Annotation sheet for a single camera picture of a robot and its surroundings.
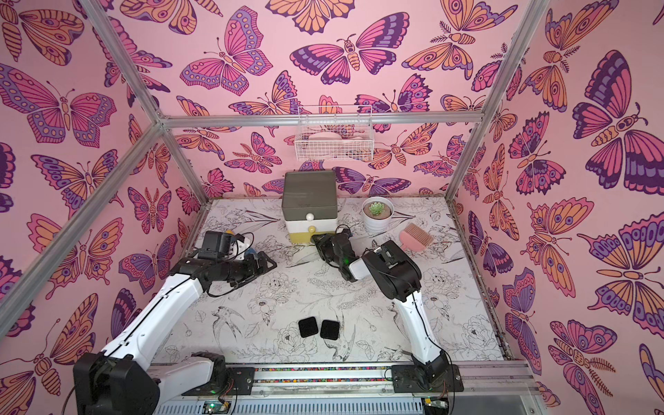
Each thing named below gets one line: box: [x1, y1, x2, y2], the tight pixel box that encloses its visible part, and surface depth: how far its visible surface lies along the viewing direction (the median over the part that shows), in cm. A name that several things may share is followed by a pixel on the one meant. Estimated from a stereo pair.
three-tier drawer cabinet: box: [281, 170, 339, 244], surface depth 98 cm
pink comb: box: [399, 223, 434, 252], surface depth 108 cm
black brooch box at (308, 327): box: [298, 316, 319, 339], surface depth 84 cm
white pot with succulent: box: [361, 196, 396, 233], surface depth 103 cm
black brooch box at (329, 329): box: [319, 319, 340, 341], surface depth 83 cm
